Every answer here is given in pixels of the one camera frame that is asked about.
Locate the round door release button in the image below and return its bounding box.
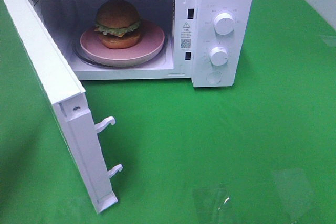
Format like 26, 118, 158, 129
206, 71, 223, 84

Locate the pink round plate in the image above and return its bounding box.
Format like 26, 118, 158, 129
80, 20, 165, 67

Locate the burger with lettuce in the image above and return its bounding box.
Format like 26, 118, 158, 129
94, 0, 141, 49

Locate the white microwave door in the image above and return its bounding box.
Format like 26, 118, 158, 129
4, 0, 123, 213

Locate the lower white round knob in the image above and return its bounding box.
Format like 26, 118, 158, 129
209, 47, 228, 66

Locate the white round knob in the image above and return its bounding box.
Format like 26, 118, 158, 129
213, 10, 235, 35
209, 47, 228, 66

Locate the white microwave oven body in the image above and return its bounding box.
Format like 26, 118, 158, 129
29, 0, 252, 87

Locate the upper white round knob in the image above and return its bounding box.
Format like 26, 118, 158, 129
213, 10, 235, 35

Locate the glass microwave turntable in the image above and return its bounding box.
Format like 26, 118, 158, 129
74, 37, 172, 69

